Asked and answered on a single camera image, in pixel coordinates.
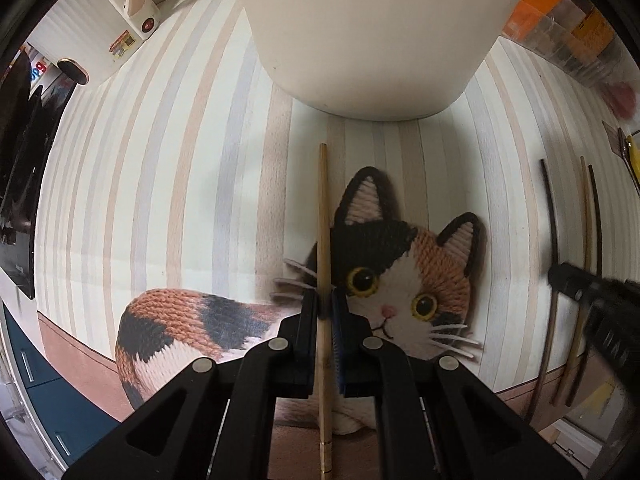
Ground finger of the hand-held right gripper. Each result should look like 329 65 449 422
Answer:
586 305 640 378
547 261 640 306

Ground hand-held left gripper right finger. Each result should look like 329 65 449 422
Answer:
329 291 585 480

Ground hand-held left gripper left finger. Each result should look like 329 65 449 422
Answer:
62 290 321 480

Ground dark wooden chopstick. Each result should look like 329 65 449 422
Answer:
525 159 561 418
565 164 602 407

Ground light bamboo chopstick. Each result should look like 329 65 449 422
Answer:
316 143 337 480
550 156 593 406

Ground cream ribbed chopstick holder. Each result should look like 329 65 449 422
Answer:
230 0 538 122

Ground yellow flat device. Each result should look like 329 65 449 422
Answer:
622 130 640 196

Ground small brown card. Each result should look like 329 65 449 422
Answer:
602 120 626 158

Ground plastic bag with red food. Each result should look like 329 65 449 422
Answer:
600 80 640 121

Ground striped cat print tablecloth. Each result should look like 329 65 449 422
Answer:
32 0 640 480

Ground clear plastic organizer tray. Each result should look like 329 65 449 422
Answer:
500 0 631 91

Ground yellow seasoning packet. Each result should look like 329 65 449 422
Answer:
572 10 616 53

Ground blue cabinet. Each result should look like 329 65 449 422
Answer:
0 305 126 466

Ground orange seasoning packet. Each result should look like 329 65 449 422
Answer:
505 0 571 41

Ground black induction cooktop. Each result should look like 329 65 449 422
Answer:
0 50 68 301

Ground black frying pan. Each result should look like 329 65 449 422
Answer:
30 57 90 171

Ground cream and pink kettle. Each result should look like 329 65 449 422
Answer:
47 0 162 83

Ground colourful wall stickers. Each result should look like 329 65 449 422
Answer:
27 57 51 83

